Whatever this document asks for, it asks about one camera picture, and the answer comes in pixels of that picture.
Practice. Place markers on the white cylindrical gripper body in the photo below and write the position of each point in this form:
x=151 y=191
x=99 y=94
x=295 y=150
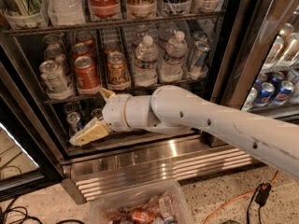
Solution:
x=114 y=113

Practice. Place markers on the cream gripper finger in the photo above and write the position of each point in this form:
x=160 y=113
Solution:
x=106 y=94
x=93 y=130

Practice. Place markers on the red coke can front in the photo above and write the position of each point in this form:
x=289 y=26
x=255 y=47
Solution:
x=88 y=80

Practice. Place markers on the red coke can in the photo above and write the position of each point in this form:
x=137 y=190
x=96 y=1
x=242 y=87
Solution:
x=85 y=37
x=88 y=80
x=81 y=49

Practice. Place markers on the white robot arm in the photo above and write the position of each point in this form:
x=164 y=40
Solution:
x=173 y=110

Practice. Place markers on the green silver can bottom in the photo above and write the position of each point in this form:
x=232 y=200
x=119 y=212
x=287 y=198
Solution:
x=97 y=113

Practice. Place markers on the orange can front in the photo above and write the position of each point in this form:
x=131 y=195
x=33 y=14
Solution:
x=117 y=71

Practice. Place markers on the blue silver can bottom left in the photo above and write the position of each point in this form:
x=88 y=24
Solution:
x=74 y=121

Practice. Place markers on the orange can back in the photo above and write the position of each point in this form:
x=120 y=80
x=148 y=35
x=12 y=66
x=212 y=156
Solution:
x=111 y=46

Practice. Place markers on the silver can front left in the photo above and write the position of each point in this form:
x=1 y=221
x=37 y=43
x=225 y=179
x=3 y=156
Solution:
x=58 y=86

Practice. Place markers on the red coke can middle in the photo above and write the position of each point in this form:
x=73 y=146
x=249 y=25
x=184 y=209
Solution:
x=81 y=49

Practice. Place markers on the red coke can back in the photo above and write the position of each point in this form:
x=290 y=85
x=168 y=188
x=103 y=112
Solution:
x=85 y=37

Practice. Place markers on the silver can middle left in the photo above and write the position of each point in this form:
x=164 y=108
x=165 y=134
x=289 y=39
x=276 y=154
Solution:
x=58 y=56

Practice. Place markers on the steel fridge cabinet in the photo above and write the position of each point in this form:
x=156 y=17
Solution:
x=126 y=160

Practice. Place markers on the silver can back left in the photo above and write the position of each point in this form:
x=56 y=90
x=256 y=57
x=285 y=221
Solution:
x=53 y=40

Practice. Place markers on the glass fridge door left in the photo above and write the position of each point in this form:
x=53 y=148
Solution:
x=26 y=162

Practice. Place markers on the glass fridge door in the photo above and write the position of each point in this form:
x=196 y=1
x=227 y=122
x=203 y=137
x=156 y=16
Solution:
x=26 y=162
x=249 y=30

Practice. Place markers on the coca-cola bottle top shelf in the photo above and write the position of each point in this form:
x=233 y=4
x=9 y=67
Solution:
x=103 y=8

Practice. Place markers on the blue silver tall can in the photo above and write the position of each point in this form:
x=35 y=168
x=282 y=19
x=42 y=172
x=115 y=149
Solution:
x=197 y=61

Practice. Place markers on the clear bottle top shelf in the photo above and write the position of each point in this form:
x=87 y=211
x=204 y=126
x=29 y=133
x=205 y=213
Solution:
x=66 y=12

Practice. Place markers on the orange can in bin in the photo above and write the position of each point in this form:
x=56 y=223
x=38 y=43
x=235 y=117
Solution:
x=140 y=216

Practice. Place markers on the brown can top shelf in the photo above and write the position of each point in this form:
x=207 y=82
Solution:
x=140 y=9

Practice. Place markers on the blue tall can back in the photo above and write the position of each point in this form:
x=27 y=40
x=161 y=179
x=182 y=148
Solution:
x=199 y=36

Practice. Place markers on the glass fridge door right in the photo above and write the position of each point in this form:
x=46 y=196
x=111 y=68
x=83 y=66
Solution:
x=249 y=30

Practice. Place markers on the blue pepsi can centre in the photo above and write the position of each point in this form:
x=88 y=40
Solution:
x=264 y=93

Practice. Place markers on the blue pepsi can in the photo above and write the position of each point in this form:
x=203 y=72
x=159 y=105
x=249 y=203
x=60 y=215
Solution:
x=280 y=96
x=264 y=93

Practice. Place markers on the blue pepsi can right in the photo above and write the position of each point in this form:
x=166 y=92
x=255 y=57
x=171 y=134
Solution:
x=280 y=96

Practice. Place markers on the clear water bottle left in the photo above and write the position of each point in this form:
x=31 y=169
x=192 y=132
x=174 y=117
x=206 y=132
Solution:
x=146 y=61

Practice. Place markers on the clear water bottle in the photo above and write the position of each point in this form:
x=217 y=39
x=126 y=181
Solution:
x=174 y=57
x=146 y=61

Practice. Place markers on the clear water bottle right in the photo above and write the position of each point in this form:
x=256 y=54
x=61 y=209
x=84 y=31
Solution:
x=174 y=57

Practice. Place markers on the water bottle back left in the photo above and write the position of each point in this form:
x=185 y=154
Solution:
x=138 y=33

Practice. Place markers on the water bottle back right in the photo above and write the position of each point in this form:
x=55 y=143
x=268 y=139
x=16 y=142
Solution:
x=165 y=32

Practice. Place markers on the clear plastic bin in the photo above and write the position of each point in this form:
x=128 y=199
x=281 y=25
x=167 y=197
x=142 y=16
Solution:
x=117 y=208

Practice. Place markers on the crushed bottle in bin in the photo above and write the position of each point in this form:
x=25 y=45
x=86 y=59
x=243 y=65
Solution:
x=167 y=208

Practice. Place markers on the green drink top left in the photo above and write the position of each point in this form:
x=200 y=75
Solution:
x=26 y=14

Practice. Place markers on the black power adapter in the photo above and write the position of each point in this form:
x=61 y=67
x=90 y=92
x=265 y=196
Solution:
x=263 y=194

